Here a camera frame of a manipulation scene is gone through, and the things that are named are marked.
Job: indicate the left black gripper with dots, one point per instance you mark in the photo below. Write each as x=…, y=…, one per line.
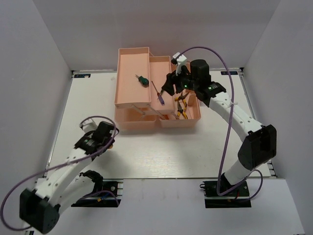
x=109, y=140

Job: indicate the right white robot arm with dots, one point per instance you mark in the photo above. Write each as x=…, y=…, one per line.
x=259, y=142

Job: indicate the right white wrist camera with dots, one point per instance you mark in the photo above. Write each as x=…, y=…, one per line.
x=179, y=60

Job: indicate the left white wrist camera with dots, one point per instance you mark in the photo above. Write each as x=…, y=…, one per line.
x=88, y=125

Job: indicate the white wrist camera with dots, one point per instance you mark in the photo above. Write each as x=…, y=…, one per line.
x=88, y=125
x=179, y=60

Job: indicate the yellow long nose pliers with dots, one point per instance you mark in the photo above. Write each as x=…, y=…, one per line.
x=181, y=105

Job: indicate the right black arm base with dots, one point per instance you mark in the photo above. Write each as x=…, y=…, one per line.
x=239, y=198

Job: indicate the blue handled small screwdriver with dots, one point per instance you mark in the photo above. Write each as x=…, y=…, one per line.
x=157, y=92

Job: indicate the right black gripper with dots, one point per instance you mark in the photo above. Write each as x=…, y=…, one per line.
x=172, y=79

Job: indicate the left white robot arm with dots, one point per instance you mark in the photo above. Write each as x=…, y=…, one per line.
x=42, y=206

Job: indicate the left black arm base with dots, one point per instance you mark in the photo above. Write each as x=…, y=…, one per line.
x=109, y=196

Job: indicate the pink plastic toolbox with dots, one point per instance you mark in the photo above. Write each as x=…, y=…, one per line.
x=137, y=107

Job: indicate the stubby dark green screwdriver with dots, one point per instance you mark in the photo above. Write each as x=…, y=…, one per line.
x=142, y=80

